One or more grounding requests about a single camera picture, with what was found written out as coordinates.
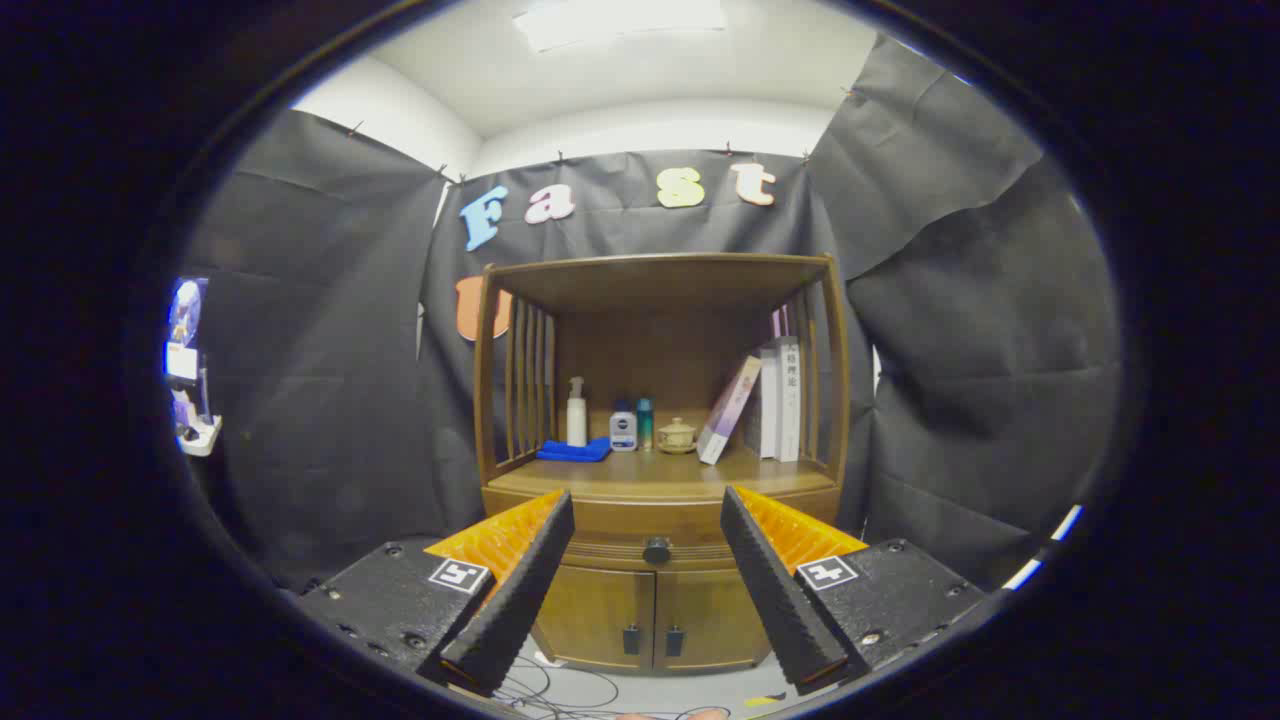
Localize patterned cover book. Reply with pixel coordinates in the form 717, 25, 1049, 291
745, 345, 781, 459

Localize purple cover book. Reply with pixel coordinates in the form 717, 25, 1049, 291
697, 355, 763, 466

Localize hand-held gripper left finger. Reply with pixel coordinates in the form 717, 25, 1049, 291
298, 488, 576, 699

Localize white stand with screen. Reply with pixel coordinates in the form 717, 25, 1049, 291
165, 278, 223, 458

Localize wooden drawer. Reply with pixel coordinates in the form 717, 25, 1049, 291
483, 488, 843, 573

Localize white book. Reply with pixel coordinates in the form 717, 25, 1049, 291
778, 337, 803, 463

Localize black floor cables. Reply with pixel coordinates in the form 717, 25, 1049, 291
497, 655, 741, 720

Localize wooden cabinet door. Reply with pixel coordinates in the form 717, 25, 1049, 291
655, 570, 773, 669
533, 565, 656, 669

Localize wooden countertop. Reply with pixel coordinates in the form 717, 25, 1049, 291
485, 440, 841, 501

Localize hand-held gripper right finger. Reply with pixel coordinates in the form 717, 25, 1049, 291
720, 486, 986, 696

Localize wooden cabinet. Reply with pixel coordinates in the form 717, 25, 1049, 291
472, 252, 853, 673

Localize blue folded cloth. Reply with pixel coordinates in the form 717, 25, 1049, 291
536, 437, 612, 464

